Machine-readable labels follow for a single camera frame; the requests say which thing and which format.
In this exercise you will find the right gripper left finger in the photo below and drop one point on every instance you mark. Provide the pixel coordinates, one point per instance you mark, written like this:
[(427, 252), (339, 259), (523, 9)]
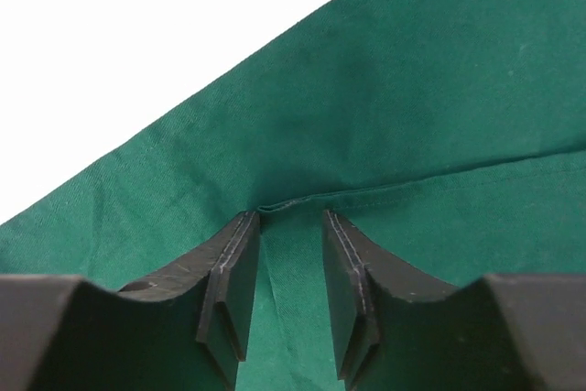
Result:
[(184, 326)]

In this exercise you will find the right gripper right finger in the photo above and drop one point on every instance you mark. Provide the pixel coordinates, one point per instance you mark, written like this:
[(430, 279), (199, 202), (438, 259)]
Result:
[(395, 327)]

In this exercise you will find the green surgical drape cloth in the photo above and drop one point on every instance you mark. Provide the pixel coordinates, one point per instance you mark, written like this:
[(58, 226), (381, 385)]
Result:
[(452, 132)]

